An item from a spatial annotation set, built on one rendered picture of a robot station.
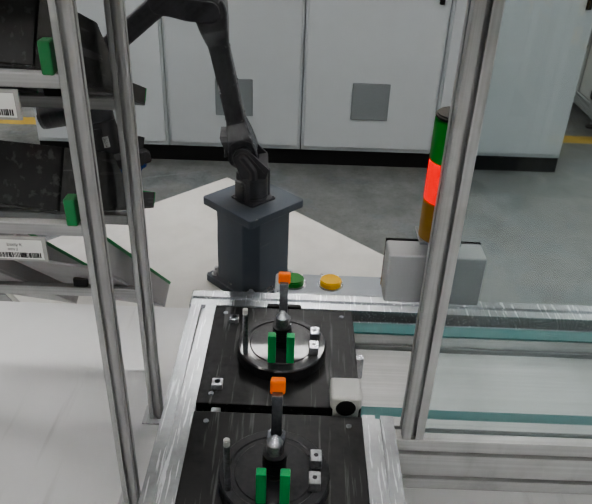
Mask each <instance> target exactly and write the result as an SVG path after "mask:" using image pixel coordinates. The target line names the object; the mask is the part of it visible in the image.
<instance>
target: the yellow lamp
mask: <svg viewBox="0 0 592 504"><path fill-rule="evenodd" d="M434 207H435V206H434V205H432V204H430V203H428V202H427V201H426V200H425V199H424V197H423V202H422V209H421V216H420V223H419V229H418V235H419V236H420V238H421V239H423V240H424V241H426V242H428V243H429V239H430V233H431V227H432V220H433V214H434Z"/></svg>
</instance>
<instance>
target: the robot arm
mask: <svg viewBox="0 0 592 504"><path fill-rule="evenodd" d="M163 16H166V17H171V18H175V19H179V20H183V21H188V22H196V24H197V27H198V29H199V31H200V34H201V36H202V38H203V39H204V41H205V43H206V45H207V47H208V49H209V54H210V56H211V61H212V65H213V69H214V73H215V77H216V82H217V88H218V90H219V94H220V99H221V103H222V107H223V111H224V115H225V120H226V127H221V131H220V141H221V144H222V146H223V148H224V158H226V157H228V161H229V163H230V164H231V165H232V166H234V167H235V168H237V170H238V171H237V172H236V180H235V194H233V195H231V197H232V198H233V199H235V200H237V201H239V202H240V203H242V204H244V205H246V206H248V207H250V208H254V207H257V206H259V205H262V204H264V203H267V202H269V201H272V200H274V199H275V196H273V195H271V194H270V168H268V152H267V151H265V150H264V149H263V148H262V147H261V146H260V145H259V144H258V141H257V138H256V135H255V133H254V130H253V128H252V126H251V124H250V122H249V120H248V118H247V116H246V114H245V110H244V106H243V101H242V97H241V92H240V88H239V83H238V78H237V74H236V69H235V65H234V60H233V56H232V51H231V47H230V46H231V44H230V42H229V12H228V1H227V0H145V1H144V2H143V3H141V4H140V5H139V6H138V7H137V8H136V9H135V10H134V11H132V12H131V13H130V14H129V15H128V16H127V17H126V19H127V30H128V40H129V45H130V44H131V43H132V42H133V41H135V40H136V39H137V38H138V37H139V36H140V35H141V34H143V33H144V32H145V31H146V30H147V29H148V28H149V27H151V26H152V25H153V24H154V23H155V22H156V21H158V20H159V19H161V17H163ZM90 112H91V119H92V127H93V135H94V142H95V150H96V151H98V152H106V153H112V154H113V156H114V158H115V160H116V162H117V164H118V166H119V168H120V170H121V172H122V164H121V155H120V146H119V137H118V128H117V123H116V120H115V116H114V112H113V110H93V109H90ZM36 113H37V115H36V117H37V120H38V122H39V124H40V126H41V127H42V128H43V129H51V128H58V127H65V126H66V121H65V114H64V108H41V107H36ZM144 139H145V138H144V137H141V136H138V145H139V156H140V166H141V170H142V169H143V168H145V167H146V166H147V164H146V163H149V162H151V161H152V159H151V154H150V151H148V150H147V149H146V148H144Z"/></svg>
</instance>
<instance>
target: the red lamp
mask: <svg viewBox="0 0 592 504"><path fill-rule="evenodd" d="M440 170H441V166H440V165H437V164H435V163H434V162H432V161H431V160H430V158H429V162H428V169H427V175H426V182H425V189H424V199H425V200H426V201H427V202H428V203H430V204H432V205H434V206H435V202H436V195H437V189H438V183H439V176H440Z"/></svg>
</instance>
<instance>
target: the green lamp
mask: <svg viewBox="0 0 592 504"><path fill-rule="evenodd" d="M447 126H448V123H446V122H443V121H441V120H439V119H438V117H437V116H435V122H434V128H433V135H432V142H431V149H430V155H429V158H430V160H431V161H432V162H434V163H435V164H437V165H440V166H441V164H442V158H443V151H444V145H445V139H446V133H447Z"/></svg>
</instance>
